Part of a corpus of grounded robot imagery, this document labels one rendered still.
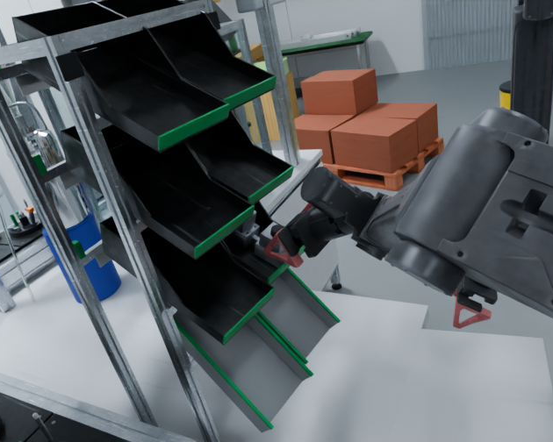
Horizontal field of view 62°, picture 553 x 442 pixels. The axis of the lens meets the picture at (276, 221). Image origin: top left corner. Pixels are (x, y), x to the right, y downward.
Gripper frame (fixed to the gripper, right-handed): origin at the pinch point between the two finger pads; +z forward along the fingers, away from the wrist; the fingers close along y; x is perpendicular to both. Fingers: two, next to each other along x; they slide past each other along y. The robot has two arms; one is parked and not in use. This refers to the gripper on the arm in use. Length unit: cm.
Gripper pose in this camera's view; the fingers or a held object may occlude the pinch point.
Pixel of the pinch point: (283, 237)
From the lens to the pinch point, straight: 84.4
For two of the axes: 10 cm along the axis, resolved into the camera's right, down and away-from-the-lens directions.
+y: -5.4, 5.0, -6.8
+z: -6.6, 2.5, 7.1
